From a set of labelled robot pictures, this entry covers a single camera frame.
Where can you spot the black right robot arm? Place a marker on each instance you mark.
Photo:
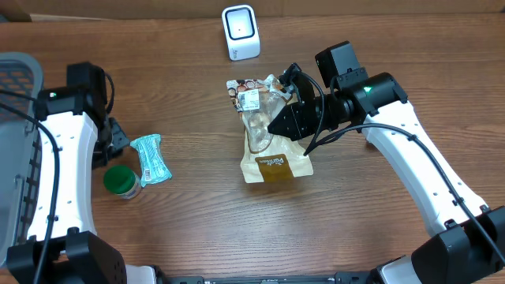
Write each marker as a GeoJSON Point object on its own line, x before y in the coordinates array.
{"type": "Point", "coordinates": [466, 236]}

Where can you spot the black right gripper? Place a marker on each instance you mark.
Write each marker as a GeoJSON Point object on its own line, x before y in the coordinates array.
{"type": "Point", "coordinates": [301, 130]}

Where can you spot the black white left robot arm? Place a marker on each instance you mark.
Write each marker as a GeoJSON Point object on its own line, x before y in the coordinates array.
{"type": "Point", "coordinates": [76, 136]}

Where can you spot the green lid white jar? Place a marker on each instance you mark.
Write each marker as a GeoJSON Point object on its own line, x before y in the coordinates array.
{"type": "Point", "coordinates": [122, 181]}

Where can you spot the white barcode scanner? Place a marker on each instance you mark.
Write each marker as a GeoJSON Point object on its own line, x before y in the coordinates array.
{"type": "Point", "coordinates": [241, 32]}

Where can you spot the light green wipes packet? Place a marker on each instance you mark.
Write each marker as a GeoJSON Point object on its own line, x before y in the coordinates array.
{"type": "Point", "coordinates": [152, 164]}

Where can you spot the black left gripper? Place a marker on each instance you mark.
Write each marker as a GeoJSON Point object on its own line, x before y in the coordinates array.
{"type": "Point", "coordinates": [117, 139]}

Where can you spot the beige snack pouch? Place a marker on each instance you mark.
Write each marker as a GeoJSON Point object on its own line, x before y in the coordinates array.
{"type": "Point", "coordinates": [267, 157]}

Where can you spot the grey plastic mesh basket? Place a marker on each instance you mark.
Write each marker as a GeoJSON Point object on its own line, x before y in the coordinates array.
{"type": "Point", "coordinates": [20, 149]}

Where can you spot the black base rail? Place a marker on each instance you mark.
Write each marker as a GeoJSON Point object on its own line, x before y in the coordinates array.
{"type": "Point", "coordinates": [276, 280]}

